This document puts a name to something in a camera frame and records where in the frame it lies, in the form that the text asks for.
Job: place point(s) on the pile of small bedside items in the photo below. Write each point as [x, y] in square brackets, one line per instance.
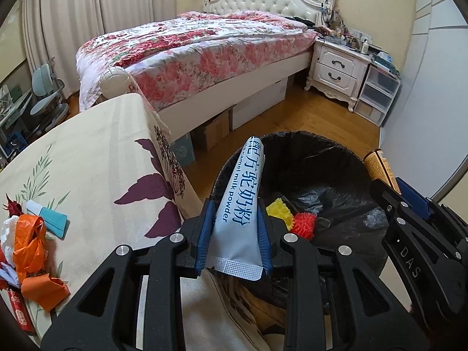
[351, 36]

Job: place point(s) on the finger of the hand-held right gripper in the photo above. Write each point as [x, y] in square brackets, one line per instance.
[406, 241]
[415, 197]

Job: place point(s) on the pink floral quilt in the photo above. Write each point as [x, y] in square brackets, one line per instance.
[190, 44]

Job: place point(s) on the trash bin with black bag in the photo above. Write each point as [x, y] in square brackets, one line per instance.
[321, 168]

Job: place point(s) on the white storage box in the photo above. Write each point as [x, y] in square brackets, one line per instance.
[259, 104]

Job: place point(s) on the beige curtains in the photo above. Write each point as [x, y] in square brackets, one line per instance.
[91, 7]

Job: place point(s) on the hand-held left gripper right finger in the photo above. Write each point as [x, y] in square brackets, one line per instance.
[264, 241]

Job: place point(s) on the pale green desk chair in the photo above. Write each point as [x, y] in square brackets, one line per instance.
[45, 91]

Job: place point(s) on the dark red crumpled wrapper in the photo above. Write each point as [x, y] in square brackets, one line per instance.
[14, 206]

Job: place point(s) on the blue face mask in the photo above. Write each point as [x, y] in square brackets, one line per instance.
[51, 219]

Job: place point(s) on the white plastic bag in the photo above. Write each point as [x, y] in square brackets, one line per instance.
[6, 236]

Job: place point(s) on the brown yellow wrapper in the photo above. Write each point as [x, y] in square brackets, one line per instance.
[380, 166]

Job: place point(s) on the white wardrobe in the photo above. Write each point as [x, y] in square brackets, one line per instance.
[438, 80]

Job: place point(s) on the white paper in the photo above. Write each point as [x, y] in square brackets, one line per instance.
[9, 276]

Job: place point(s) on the teal printed box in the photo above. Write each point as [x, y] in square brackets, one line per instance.
[182, 151]

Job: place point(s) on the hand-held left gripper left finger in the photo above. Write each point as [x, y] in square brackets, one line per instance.
[204, 234]

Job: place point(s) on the clear plastic drawer unit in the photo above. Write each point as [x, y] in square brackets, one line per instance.
[378, 93]

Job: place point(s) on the white nightstand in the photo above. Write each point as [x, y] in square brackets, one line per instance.
[340, 67]

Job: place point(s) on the orange plastic bag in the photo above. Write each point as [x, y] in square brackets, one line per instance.
[33, 248]

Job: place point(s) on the red printed packet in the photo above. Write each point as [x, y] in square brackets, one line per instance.
[21, 309]

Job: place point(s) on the light blue powder sachet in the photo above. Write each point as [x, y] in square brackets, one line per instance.
[237, 219]

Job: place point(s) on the brown cardboard box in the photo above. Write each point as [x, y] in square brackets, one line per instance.
[212, 129]

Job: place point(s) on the study desk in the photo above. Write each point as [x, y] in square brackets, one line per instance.
[12, 113]

